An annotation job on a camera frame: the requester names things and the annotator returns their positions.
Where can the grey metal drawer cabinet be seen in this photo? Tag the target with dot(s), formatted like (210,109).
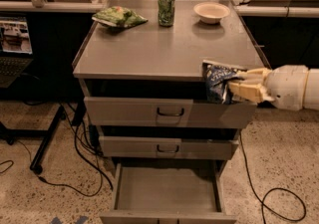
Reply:
(154,62)

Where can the black laptop stand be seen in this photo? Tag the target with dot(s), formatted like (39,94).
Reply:
(45,135)

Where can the grey drawer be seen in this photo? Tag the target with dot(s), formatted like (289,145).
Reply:
(174,148)
(163,191)
(167,113)

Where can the top grey drawer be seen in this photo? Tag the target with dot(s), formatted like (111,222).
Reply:
(167,113)

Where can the middle grey drawer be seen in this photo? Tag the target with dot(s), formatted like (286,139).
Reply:
(174,148)

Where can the blue chip bag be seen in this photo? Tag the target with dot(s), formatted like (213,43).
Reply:
(217,76)

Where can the bottom grey drawer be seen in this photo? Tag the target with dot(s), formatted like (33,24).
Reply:
(163,191)

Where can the green chip bag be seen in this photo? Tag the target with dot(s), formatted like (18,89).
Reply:
(119,17)

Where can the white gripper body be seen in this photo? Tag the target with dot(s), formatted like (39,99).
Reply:
(286,86)

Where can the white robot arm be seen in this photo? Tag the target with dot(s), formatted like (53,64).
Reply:
(311,93)

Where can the white bowl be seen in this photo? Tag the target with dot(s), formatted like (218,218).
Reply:
(211,12)

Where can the green soda can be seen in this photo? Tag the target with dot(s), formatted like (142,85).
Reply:
(166,12)

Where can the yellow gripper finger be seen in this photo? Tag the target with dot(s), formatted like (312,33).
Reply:
(255,93)
(254,76)

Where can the open laptop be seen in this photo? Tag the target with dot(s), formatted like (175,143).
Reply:
(16,52)

